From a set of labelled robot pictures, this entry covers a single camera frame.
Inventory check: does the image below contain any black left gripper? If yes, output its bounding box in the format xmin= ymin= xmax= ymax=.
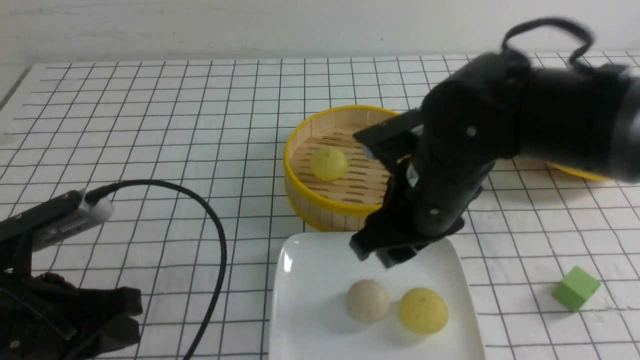
xmin=0 ymin=272 xmax=143 ymax=360

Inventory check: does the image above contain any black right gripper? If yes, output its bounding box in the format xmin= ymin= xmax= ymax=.
xmin=349 ymin=89 xmax=496 ymax=269

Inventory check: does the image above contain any beige steamed bun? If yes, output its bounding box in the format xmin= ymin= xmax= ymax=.
xmin=346 ymin=279 xmax=391 ymax=324

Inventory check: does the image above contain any yellow steamed bun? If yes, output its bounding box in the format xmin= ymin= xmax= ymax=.
xmin=397 ymin=287 xmax=450 ymax=336
xmin=310 ymin=146 xmax=349 ymax=182

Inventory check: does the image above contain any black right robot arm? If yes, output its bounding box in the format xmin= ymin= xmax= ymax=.
xmin=349 ymin=49 xmax=639 ymax=268

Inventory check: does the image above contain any white square plate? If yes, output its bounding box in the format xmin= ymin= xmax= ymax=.
xmin=269 ymin=232 xmax=487 ymax=360

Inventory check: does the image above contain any yellow bamboo steamer basket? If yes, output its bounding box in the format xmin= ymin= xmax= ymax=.
xmin=283 ymin=105 xmax=396 ymax=231

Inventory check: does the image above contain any green cube block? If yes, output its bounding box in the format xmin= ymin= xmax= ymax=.
xmin=551 ymin=266 xmax=601 ymax=313

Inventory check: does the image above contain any white grid tablecloth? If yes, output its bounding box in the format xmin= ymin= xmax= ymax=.
xmin=0 ymin=54 xmax=639 ymax=360

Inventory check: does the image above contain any yellow bamboo steamer lid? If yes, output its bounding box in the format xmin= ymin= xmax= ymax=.
xmin=545 ymin=161 xmax=611 ymax=182

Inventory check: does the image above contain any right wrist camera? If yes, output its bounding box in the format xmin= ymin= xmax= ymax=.
xmin=353 ymin=109 xmax=423 ymax=164

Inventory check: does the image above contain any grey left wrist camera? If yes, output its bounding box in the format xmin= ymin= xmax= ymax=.
xmin=0 ymin=189 xmax=115 ymax=255

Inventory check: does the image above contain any black camera cable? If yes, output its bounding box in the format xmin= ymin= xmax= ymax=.
xmin=85 ymin=179 xmax=228 ymax=360

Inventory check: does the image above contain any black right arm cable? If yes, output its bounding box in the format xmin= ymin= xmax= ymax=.
xmin=501 ymin=17 xmax=596 ymax=68

